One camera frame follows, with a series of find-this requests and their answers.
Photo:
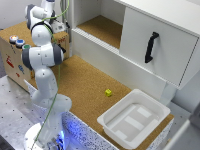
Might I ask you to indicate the white plastic box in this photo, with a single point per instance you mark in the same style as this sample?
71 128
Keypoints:
133 120

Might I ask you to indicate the green button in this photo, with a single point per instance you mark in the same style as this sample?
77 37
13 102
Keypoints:
26 47

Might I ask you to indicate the white cabinet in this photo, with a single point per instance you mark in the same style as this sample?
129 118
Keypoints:
100 56

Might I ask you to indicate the red button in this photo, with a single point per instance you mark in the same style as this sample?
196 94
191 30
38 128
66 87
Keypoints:
13 38

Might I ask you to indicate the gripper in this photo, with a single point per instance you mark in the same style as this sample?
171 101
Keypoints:
60 26

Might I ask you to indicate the yellow block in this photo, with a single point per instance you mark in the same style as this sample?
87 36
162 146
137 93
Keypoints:
108 92

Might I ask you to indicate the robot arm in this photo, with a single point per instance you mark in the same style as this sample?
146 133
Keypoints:
45 83

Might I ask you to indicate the blue button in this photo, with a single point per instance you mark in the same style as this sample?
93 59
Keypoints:
20 42

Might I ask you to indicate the white sliding door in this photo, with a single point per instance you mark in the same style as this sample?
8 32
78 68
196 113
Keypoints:
166 53

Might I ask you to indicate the wooden drawer box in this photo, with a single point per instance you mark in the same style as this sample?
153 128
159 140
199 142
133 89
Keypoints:
13 63

